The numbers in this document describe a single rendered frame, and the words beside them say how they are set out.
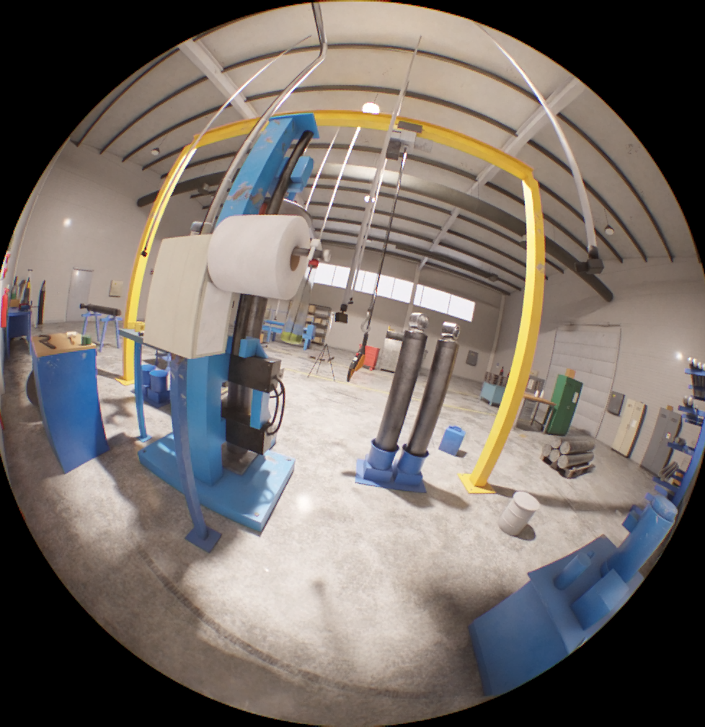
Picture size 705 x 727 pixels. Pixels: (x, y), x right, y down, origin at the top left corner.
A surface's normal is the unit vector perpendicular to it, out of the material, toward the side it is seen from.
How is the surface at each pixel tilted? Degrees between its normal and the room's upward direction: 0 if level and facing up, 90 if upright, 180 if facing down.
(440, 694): 0
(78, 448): 90
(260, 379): 90
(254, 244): 94
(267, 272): 124
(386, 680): 0
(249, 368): 90
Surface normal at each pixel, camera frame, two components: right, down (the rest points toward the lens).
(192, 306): -0.06, 0.14
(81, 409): 0.97, 0.22
